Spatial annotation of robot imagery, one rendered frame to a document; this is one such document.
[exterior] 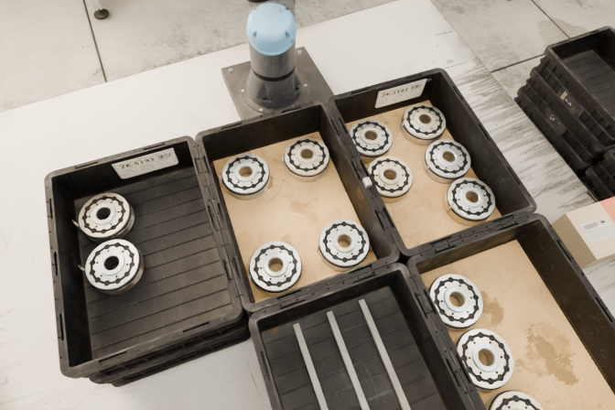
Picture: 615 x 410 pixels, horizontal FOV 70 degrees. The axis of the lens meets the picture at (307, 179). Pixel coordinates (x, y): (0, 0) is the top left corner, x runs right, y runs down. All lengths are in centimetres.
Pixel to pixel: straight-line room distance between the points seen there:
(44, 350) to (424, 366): 78
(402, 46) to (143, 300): 105
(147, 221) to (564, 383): 87
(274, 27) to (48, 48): 182
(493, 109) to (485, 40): 133
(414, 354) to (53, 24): 250
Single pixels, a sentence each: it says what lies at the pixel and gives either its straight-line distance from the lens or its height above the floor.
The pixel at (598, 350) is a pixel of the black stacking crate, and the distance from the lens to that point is 101.
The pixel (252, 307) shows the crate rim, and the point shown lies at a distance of 79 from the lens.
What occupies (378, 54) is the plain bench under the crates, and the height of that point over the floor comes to 70.
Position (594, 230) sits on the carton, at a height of 77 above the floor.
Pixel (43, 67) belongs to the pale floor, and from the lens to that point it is 266.
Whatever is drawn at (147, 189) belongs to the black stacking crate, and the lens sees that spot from 104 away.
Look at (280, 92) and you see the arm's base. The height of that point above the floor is 80.
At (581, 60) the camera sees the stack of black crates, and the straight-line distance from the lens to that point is 202.
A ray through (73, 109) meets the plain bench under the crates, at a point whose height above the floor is 70.
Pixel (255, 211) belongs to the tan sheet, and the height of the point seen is 83.
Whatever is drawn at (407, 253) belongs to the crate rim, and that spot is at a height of 93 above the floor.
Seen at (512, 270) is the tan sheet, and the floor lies 83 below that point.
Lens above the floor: 170
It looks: 61 degrees down
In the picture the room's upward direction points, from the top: 3 degrees clockwise
